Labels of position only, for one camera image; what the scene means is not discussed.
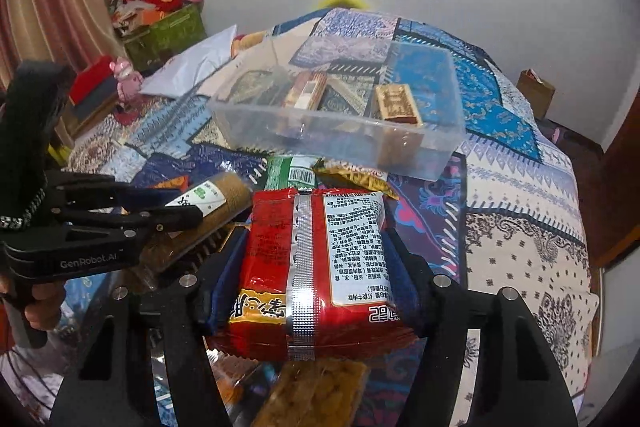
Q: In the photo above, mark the green storage crate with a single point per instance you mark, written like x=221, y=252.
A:
x=152, y=46

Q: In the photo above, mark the clear plastic storage bin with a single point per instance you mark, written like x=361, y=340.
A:
x=245, y=98

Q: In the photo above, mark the white pillow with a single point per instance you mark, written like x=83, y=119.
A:
x=190, y=68

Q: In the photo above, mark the left hand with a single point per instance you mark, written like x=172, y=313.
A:
x=43, y=308

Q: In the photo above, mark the blue patchwork bed quilt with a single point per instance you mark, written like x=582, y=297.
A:
x=500, y=229

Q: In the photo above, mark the brown wooden door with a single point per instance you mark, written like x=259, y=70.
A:
x=619, y=213

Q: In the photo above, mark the brown striped biscuit pack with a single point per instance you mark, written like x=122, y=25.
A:
x=307, y=91

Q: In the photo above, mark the brown cardboard box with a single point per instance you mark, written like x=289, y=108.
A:
x=537, y=91

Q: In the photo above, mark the green snack packet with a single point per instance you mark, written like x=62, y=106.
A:
x=291, y=171

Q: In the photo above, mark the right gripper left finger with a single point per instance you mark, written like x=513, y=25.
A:
x=219, y=283

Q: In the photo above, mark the yellow noodle snack packet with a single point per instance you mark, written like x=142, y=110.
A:
x=336, y=173

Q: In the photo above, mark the large red snack bag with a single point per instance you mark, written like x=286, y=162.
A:
x=313, y=281

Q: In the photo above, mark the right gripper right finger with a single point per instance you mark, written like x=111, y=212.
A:
x=411, y=282

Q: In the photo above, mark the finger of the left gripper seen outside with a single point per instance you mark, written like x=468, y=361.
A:
x=149, y=211

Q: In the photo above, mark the orange cracker sleeve pack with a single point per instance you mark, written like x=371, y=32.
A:
x=324, y=392

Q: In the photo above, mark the tan cracker block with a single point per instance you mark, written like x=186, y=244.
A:
x=394, y=102

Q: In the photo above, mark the round brown biscuit roll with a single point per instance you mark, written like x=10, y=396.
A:
x=219, y=200

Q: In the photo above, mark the pink plush toy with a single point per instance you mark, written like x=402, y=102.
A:
x=129, y=81

